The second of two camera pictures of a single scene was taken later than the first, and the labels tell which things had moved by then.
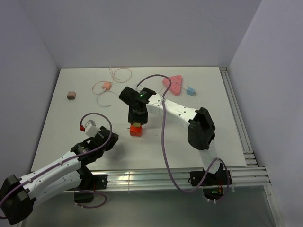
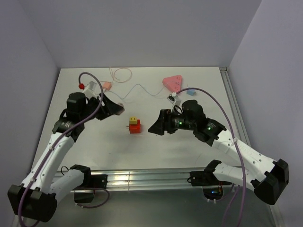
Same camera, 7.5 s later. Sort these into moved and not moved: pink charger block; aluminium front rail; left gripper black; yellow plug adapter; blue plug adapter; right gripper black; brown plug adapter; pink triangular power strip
Moved: brown plug adapter; yellow plug adapter; left gripper black; right gripper black
Not moved: pink triangular power strip; blue plug adapter; aluminium front rail; pink charger block
